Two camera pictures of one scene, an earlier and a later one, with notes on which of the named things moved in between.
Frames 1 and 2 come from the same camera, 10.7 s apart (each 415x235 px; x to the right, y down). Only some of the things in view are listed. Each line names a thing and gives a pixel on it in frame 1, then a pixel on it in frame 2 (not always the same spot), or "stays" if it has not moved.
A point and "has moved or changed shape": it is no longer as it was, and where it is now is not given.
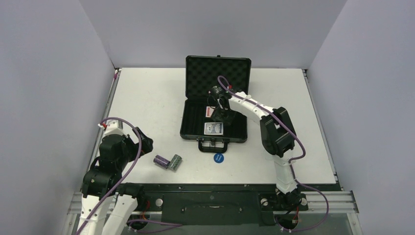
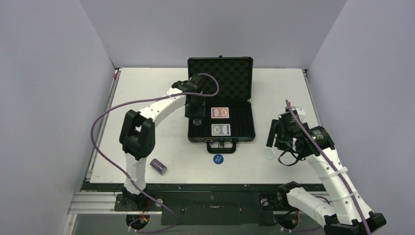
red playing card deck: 209,110 has moved or changed shape
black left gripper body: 131,149 -> 195,109
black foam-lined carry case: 202,74 stays
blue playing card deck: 214,128 has moved or changed shape
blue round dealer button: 219,157 stays
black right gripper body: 222,109 -> 277,135
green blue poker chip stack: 174,162 -> 197,122
